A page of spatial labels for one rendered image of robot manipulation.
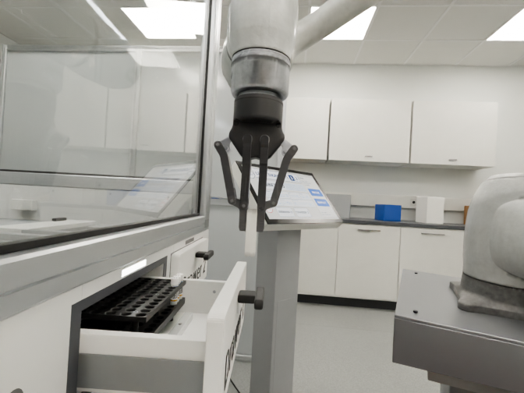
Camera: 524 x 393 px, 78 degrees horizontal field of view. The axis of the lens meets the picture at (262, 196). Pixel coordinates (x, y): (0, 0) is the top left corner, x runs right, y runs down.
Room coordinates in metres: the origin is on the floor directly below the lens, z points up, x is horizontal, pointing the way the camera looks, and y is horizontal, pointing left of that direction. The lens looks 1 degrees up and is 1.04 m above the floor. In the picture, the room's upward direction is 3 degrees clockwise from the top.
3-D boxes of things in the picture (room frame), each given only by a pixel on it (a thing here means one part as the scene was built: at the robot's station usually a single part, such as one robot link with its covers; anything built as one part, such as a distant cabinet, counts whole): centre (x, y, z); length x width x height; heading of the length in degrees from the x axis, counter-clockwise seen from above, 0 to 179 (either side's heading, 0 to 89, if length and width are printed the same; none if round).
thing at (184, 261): (0.78, 0.16, 0.87); 0.29 x 0.02 x 0.11; 178
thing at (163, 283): (0.47, 0.23, 0.87); 0.22 x 0.18 x 0.06; 88
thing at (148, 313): (0.46, 0.13, 0.90); 0.18 x 0.02 x 0.01; 178
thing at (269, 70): (0.49, 0.01, 1.22); 0.09 x 0.09 x 0.06
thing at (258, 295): (0.46, 0.01, 0.91); 0.07 x 0.04 x 0.01; 178
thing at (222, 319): (0.46, 0.03, 0.87); 0.29 x 0.02 x 0.11; 178
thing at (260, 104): (0.49, 0.01, 1.15); 0.08 x 0.07 x 0.09; 88
